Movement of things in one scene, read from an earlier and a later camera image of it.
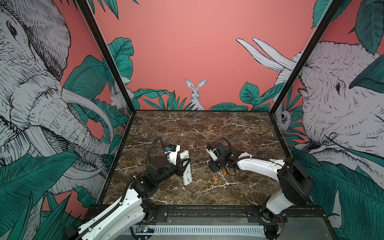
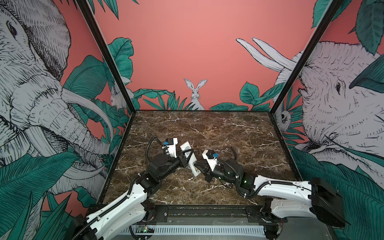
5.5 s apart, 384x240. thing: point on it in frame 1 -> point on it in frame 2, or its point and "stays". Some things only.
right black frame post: x=331 y=11 stays
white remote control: x=187 y=172 -> x=193 y=159
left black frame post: x=87 y=11 stays
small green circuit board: x=145 y=229 stays
